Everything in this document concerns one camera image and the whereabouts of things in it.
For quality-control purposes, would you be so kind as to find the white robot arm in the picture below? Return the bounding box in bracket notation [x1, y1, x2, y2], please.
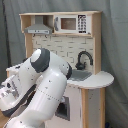
[0, 48, 72, 128]

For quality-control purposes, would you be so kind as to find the wooden toy kitchen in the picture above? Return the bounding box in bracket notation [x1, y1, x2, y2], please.
[5, 10, 115, 128]

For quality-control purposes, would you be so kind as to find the black toy faucet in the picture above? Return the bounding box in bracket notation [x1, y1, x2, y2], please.
[75, 51, 93, 70]

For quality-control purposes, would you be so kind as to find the grey toy sink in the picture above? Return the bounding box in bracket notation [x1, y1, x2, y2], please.
[70, 69, 92, 81]

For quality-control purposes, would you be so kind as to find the toy microwave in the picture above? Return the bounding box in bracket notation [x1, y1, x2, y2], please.
[54, 15, 92, 34]

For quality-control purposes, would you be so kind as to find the grey range hood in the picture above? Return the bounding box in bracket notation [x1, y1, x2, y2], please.
[24, 16, 52, 34]

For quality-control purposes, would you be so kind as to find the white cabinet door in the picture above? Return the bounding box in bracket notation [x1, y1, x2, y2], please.
[45, 85, 82, 128]

